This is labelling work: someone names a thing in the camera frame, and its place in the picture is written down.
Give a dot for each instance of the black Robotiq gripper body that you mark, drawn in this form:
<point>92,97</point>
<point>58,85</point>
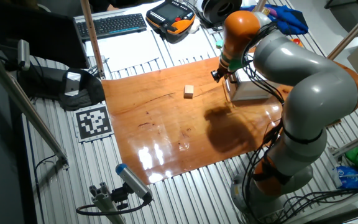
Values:
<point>221,74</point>

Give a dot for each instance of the small wooden cube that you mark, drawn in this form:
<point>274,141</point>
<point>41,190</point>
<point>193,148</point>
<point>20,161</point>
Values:
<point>188,91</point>

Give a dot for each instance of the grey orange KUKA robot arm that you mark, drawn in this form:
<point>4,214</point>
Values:
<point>315,87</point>

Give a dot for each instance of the white drawer cabinet housing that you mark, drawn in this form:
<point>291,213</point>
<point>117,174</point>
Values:
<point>250,90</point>

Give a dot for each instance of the black filament spool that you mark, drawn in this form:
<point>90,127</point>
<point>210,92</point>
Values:
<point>219,12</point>

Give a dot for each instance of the glossy wooden board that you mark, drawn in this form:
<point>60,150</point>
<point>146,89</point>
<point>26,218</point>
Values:
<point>166,130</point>

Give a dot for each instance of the orange black teach pendant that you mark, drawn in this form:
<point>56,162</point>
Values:
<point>169,15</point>

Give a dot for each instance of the orange button box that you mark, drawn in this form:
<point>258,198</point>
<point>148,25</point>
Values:
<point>297,42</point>

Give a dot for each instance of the blue cloth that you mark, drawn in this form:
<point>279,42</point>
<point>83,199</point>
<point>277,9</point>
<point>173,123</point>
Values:
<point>287,21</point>

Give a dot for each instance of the white paper sheet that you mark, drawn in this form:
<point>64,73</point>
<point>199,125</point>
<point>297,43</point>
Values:
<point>126,49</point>

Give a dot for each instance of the black computer keyboard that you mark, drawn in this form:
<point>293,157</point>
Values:
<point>110,25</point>

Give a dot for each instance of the black white fiducial marker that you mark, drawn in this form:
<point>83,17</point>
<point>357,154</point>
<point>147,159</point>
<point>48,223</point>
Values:
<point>93,123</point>

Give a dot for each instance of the black fabric bag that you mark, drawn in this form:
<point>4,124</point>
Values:
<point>85,93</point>

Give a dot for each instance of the blue plastic bag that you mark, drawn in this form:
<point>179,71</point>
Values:
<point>350,177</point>

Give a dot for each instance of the black computer monitor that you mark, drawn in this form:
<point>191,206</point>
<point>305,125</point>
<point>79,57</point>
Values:
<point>42,34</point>

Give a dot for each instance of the thin metal frame post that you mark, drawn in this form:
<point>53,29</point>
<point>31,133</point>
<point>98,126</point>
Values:
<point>259,5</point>

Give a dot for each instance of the wood-coloured upright post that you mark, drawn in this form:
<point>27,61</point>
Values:
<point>90,31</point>

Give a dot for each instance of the grey camera blue end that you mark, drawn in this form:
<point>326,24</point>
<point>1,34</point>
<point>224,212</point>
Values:
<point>132,180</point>

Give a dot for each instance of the slanted metal frame post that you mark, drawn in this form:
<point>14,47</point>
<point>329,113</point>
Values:
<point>353,31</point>

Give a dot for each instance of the grey aluminium frame beam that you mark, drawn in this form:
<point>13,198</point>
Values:
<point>356,141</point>
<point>26,107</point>

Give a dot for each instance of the aluminium profile camera mount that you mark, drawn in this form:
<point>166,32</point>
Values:
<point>104,202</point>

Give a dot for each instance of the small grey depth camera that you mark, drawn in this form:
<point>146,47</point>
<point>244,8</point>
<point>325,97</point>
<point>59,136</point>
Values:
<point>23,53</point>

